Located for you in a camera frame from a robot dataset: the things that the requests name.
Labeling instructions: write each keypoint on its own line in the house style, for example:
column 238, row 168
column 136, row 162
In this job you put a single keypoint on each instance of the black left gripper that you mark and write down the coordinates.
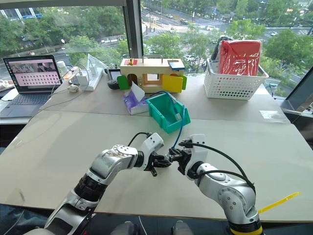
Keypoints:
column 153, row 164

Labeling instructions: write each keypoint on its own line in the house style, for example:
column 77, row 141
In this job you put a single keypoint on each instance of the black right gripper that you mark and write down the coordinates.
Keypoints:
column 183, row 159

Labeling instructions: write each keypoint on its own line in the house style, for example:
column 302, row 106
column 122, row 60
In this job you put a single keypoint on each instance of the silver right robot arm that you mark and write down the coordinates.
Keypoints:
column 232, row 195

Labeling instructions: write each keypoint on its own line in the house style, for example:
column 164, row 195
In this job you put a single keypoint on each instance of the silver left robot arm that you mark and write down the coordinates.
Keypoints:
column 107, row 164

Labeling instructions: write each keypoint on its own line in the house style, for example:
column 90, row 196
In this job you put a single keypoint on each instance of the green plastic bin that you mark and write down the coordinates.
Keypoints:
column 166, row 117

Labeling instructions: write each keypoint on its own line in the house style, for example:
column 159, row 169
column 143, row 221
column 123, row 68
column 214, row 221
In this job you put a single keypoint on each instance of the purple tissue pack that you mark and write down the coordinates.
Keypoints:
column 133, row 102

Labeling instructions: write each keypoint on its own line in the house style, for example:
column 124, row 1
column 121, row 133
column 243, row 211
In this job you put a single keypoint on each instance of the wooden box with coloured doors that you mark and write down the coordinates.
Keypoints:
column 151, row 71

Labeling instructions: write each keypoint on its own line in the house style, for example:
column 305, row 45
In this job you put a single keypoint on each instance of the white perforated plastic basket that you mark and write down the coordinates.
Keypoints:
column 232, row 85

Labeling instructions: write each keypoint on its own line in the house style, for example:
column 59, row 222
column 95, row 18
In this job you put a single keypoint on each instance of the black round device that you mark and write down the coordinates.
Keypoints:
column 113, row 84

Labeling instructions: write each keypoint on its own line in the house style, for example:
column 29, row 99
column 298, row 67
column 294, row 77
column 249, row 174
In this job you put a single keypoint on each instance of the small black screen device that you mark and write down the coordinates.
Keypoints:
column 114, row 74

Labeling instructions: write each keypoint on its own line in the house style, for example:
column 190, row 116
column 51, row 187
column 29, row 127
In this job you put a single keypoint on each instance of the white power strip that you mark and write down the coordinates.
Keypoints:
column 94, row 78

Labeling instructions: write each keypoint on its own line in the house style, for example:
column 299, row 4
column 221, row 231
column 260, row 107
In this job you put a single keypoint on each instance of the black item behind red item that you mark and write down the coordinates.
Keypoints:
column 216, row 50

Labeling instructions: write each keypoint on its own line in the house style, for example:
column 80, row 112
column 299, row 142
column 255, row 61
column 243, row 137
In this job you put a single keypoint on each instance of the white power adapter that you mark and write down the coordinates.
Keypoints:
column 83, row 78

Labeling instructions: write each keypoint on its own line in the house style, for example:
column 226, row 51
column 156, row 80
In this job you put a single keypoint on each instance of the small white round case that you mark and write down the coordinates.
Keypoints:
column 73, row 88

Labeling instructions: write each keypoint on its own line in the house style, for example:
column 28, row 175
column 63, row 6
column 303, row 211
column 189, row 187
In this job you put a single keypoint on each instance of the red item in plastic wrap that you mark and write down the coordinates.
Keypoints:
column 239, row 56

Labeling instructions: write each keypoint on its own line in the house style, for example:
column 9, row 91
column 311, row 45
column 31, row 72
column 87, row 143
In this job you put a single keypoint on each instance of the clear plastic sheet stand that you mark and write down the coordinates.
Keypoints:
column 96, row 61

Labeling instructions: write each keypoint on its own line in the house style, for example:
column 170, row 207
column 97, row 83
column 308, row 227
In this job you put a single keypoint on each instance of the white paper cup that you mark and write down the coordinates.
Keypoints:
column 62, row 67

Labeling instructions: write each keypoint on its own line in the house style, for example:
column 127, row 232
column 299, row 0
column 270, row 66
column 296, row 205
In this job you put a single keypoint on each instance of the black angled panel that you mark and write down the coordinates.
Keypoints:
column 300, row 95

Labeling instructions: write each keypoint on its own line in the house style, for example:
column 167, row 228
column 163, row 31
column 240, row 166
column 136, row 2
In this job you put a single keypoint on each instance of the open grey laptop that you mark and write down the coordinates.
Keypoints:
column 31, row 73

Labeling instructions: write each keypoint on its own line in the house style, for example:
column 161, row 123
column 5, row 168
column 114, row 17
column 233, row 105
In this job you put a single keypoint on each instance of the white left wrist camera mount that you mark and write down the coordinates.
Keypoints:
column 152, row 142

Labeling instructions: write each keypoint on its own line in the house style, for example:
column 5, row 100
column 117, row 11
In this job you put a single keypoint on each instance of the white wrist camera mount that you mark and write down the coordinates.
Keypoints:
column 199, row 151
column 152, row 142

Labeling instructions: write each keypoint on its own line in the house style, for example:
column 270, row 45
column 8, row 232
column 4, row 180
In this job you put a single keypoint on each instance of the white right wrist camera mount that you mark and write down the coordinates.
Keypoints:
column 199, row 151

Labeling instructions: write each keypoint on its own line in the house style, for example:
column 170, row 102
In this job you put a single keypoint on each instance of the dark window frame post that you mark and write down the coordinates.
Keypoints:
column 133, row 29

